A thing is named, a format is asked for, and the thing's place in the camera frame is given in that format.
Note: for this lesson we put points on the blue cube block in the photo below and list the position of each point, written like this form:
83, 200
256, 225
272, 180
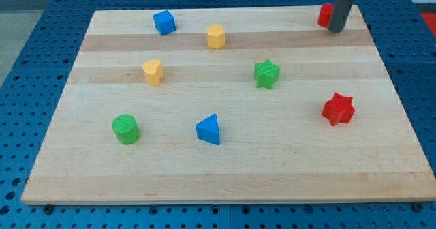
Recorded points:
164, 22

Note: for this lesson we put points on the green cylinder block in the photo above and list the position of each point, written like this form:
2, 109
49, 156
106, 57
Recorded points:
126, 129

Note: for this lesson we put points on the red cylinder block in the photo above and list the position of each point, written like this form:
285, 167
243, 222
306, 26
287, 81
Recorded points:
324, 15

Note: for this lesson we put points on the green star block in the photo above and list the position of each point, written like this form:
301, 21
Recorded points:
266, 74

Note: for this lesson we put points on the light wooden board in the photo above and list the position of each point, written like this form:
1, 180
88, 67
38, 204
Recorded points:
276, 147

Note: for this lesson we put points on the red star block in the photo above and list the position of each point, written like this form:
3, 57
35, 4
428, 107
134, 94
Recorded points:
339, 109

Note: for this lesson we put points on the yellow heart block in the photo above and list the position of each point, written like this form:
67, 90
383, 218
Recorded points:
154, 71

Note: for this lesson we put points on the blue triangle block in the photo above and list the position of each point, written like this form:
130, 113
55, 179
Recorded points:
208, 130

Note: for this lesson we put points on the yellow hexagon block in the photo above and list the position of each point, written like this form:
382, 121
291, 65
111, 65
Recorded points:
215, 36

